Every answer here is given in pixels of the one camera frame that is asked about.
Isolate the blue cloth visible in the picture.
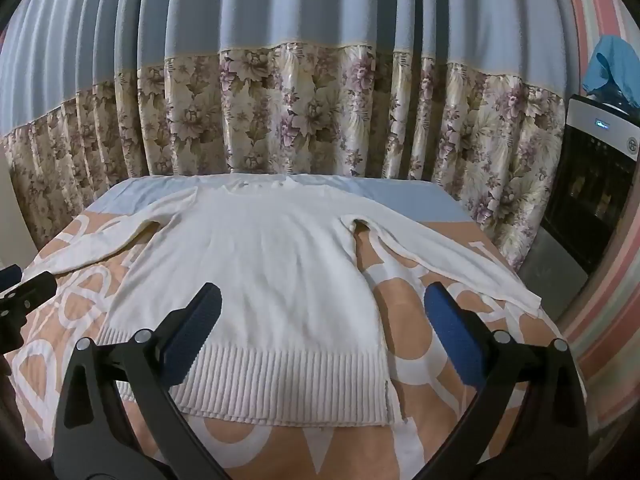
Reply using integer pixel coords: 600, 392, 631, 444
582, 35, 640, 98

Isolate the black and silver water dispenser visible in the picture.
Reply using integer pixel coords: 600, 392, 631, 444
532, 94, 640, 291

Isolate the light blue bed sheet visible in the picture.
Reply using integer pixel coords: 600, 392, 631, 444
90, 174, 471, 226

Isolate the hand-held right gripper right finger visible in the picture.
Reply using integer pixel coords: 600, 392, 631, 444
415, 281, 588, 480

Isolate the white knit sweater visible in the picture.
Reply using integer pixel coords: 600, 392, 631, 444
22, 174, 543, 427

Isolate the blue and floral curtain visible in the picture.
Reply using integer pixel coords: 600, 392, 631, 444
0, 0, 586, 271

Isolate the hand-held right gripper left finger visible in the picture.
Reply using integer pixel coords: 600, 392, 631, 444
52, 282, 231, 480

